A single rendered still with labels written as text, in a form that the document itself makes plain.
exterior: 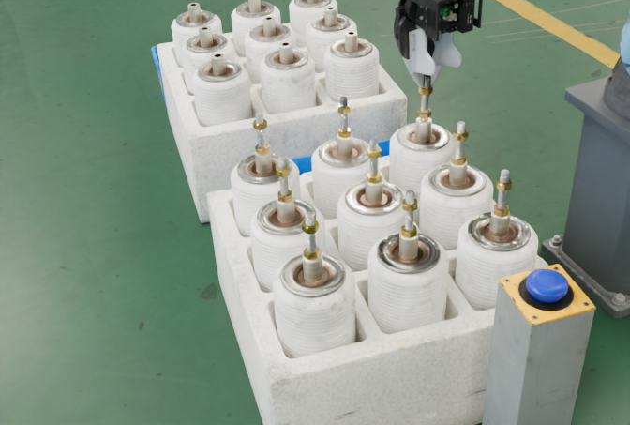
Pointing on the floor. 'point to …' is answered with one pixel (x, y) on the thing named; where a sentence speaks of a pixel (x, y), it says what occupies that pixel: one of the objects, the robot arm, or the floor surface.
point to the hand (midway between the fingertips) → (423, 74)
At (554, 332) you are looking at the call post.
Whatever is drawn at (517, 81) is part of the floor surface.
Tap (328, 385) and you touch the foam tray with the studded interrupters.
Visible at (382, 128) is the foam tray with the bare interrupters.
